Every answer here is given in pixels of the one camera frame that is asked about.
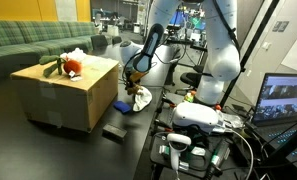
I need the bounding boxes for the blue bean bag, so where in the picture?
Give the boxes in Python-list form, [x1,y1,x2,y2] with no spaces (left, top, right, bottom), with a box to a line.
[113,100,132,115]

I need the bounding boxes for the black metal pole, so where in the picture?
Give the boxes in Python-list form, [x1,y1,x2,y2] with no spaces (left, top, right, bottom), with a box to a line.
[219,0,281,108]

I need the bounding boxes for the white plastic bag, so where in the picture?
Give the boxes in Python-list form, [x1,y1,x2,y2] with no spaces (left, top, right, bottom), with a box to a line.
[60,47,89,64]

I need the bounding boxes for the white VR headset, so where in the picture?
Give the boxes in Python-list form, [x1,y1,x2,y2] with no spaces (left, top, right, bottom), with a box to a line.
[171,102,224,134]

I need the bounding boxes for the open black laptop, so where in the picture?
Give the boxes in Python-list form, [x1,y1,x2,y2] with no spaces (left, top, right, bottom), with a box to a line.
[246,72,297,159]

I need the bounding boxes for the green plaid sofa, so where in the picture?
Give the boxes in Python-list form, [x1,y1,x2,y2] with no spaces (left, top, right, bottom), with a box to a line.
[0,20,101,83]

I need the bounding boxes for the grey wall panel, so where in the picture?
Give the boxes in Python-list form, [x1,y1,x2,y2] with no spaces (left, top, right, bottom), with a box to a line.
[272,20,290,33]

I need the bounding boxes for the clear plastic bag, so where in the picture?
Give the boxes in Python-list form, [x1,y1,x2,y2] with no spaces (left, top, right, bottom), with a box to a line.
[221,111,245,129]

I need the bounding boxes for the large cardboard box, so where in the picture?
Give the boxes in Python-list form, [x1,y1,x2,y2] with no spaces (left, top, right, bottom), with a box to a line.
[10,53,120,133]

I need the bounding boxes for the white towel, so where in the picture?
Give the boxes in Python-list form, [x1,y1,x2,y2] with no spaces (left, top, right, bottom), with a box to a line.
[132,85,153,113]

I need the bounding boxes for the white cable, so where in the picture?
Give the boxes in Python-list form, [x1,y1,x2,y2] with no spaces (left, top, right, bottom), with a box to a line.
[226,128,256,180]

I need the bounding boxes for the white VR controller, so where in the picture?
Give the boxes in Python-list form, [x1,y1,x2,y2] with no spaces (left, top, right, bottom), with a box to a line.
[166,133,192,174]

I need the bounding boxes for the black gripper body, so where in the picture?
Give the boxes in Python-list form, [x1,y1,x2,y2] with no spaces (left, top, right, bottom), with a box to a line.
[123,66,136,88]

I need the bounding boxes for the black handheld tool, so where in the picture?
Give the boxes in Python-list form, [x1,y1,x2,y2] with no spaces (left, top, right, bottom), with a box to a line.
[204,139,231,179]

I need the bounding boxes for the small yellow green bottle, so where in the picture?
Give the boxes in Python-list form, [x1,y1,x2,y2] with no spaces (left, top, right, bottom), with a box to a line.
[183,90,196,104]

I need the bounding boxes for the black rectangular block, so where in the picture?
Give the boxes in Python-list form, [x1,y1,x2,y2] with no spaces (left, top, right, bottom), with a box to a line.
[102,123,128,142]

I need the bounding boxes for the red plush with green leaves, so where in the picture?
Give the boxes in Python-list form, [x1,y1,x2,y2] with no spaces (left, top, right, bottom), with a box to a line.
[38,54,84,83]

